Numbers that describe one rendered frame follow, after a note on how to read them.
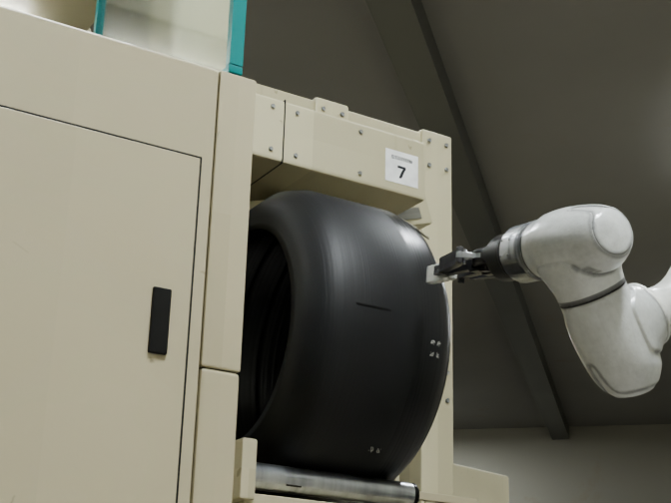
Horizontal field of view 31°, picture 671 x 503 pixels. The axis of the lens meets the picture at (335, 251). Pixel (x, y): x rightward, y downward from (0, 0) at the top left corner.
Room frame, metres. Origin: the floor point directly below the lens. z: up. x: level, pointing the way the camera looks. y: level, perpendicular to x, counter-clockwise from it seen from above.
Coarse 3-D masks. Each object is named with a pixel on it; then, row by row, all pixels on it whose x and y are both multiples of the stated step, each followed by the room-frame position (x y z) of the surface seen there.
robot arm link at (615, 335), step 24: (624, 288) 1.64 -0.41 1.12; (648, 288) 1.67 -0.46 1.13; (576, 312) 1.65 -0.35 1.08; (600, 312) 1.63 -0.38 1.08; (624, 312) 1.63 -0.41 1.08; (648, 312) 1.65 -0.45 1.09; (576, 336) 1.67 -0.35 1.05; (600, 336) 1.65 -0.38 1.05; (624, 336) 1.64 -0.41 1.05; (648, 336) 1.65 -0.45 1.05; (600, 360) 1.67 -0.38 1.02; (624, 360) 1.66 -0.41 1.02; (648, 360) 1.67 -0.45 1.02; (600, 384) 1.72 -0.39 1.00; (624, 384) 1.68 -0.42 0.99; (648, 384) 1.69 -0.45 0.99
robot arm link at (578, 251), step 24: (552, 216) 1.61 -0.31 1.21; (576, 216) 1.57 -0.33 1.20; (600, 216) 1.55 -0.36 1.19; (624, 216) 1.57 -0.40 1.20; (528, 240) 1.64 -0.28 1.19; (552, 240) 1.60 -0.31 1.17; (576, 240) 1.56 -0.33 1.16; (600, 240) 1.55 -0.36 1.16; (624, 240) 1.57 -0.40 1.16; (528, 264) 1.67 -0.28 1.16; (552, 264) 1.62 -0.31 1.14; (576, 264) 1.59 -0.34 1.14; (600, 264) 1.58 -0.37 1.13; (552, 288) 1.66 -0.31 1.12; (576, 288) 1.62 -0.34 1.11; (600, 288) 1.62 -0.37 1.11
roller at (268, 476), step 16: (272, 464) 2.02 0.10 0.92; (256, 480) 1.99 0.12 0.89; (272, 480) 2.01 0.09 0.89; (288, 480) 2.02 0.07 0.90; (304, 480) 2.04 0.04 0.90; (320, 480) 2.05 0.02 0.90; (336, 480) 2.07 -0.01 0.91; (352, 480) 2.09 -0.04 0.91; (368, 480) 2.11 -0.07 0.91; (384, 480) 2.13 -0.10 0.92; (320, 496) 2.07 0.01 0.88; (336, 496) 2.08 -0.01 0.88; (352, 496) 2.09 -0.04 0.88; (368, 496) 2.11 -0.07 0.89; (384, 496) 2.12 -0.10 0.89; (400, 496) 2.14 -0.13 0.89; (416, 496) 2.15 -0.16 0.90
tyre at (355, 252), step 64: (256, 256) 2.33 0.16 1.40; (320, 256) 1.94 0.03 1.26; (384, 256) 1.99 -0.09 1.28; (256, 320) 2.44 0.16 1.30; (320, 320) 1.93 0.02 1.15; (384, 320) 1.96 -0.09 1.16; (448, 320) 2.07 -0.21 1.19; (256, 384) 2.47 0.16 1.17; (320, 384) 1.96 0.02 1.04; (384, 384) 2.00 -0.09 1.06; (320, 448) 2.03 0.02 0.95; (384, 448) 2.08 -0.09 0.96
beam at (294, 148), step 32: (256, 96) 2.35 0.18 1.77; (256, 128) 2.35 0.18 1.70; (288, 128) 2.39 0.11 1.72; (320, 128) 2.43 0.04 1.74; (352, 128) 2.47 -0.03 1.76; (256, 160) 2.37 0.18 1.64; (288, 160) 2.39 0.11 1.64; (320, 160) 2.43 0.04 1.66; (352, 160) 2.47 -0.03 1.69; (384, 160) 2.52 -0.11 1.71; (256, 192) 2.55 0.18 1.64; (320, 192) 2.54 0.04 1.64; (352, 192) 2.53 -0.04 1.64; (384, 192) 2.53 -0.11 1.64; (416, 192) 2.56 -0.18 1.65
